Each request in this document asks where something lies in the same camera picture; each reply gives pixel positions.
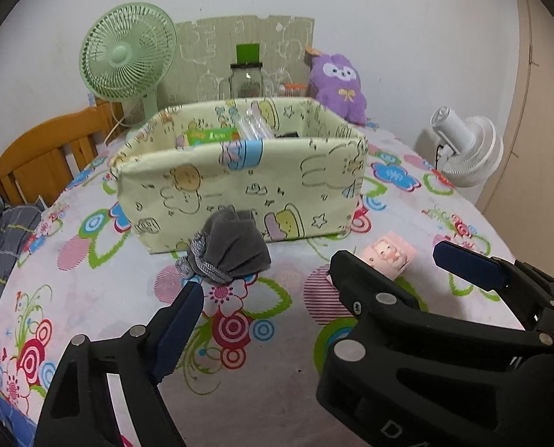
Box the pink pig tissue pack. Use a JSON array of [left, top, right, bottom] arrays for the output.
[[360, 232, 417, 280]]

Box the grey sock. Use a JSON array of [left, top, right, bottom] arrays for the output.
[[176, 207, 271, 286]]

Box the black bag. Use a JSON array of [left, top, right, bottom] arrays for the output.
[[276, 131, 300, 139]]

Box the clear plastic bag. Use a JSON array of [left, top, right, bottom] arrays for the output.
[[237, 101, 275, 140]]

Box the green wet wipes pack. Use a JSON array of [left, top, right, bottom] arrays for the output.
[[186, 127, 240, 146]]

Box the yellow cartoon fabric storage box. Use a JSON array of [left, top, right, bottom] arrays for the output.
[[110, 98, 369, 253]]

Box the floral tablecloth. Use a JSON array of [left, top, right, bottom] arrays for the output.
[[0, 126, 517, 446]]

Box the white standing fan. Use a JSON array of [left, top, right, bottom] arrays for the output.
[[430, 106, 504, 188]]

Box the purple plush bunny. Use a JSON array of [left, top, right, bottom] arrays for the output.
[[309, 54, 368, 125]]

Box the glass jar mug green lid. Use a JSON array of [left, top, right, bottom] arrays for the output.
[[218, 44, 265, 100]]

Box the wooden bed headboard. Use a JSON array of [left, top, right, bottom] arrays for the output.
[[0, 98, 124, 206]]

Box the green cartoon board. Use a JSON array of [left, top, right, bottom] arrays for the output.
[[156, 15, 314, 108]]

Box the green desk fan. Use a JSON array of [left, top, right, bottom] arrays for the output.
[[79, 2, 177, 130]]

